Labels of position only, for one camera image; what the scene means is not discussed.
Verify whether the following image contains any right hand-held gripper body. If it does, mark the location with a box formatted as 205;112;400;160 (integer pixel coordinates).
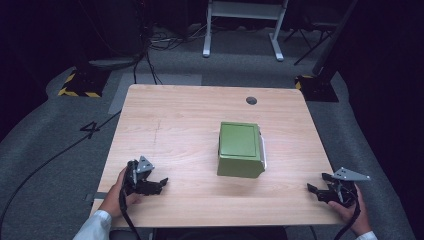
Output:
321;166;371;208

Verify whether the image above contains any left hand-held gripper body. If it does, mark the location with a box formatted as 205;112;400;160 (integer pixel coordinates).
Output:
124;155;156;197

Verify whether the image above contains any green box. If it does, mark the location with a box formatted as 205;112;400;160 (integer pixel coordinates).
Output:
216;121;268;180

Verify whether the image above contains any person's left hand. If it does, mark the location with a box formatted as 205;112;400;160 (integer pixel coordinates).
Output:
98;167;143;220

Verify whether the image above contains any person's right hand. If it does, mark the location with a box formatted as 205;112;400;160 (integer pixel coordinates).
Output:
328;184;373;238

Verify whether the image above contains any grey tape strip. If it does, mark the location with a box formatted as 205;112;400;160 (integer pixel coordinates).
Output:
84;191;108;203

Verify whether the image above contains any person's dark clothing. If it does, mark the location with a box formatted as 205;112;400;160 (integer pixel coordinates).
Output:
153;226;288;240

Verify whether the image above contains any black stand with pole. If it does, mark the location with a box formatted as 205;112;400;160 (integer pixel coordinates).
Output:
294;0;360;103

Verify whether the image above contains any black striped stand base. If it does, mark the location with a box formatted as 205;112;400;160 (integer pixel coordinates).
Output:
56;67;112;99

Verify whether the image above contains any black tripod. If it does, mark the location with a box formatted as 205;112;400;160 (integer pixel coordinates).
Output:
283;19;335;67

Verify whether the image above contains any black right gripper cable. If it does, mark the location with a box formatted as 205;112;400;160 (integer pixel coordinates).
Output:
332;199;363;240

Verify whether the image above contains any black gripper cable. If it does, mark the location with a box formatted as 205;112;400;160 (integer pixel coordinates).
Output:
332;199;363;240
118;188;144;240

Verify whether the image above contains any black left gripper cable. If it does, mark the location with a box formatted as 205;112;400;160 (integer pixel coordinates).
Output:
118;188;144;240

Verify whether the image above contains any long black floor cable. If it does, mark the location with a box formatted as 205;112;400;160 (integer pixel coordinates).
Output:
0;110;122;231

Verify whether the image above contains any bundle of black floor cables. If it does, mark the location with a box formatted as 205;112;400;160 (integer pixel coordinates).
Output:
132;24;209;85

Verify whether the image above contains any white metal stand frame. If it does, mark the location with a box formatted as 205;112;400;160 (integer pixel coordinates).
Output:
202;0;290;63

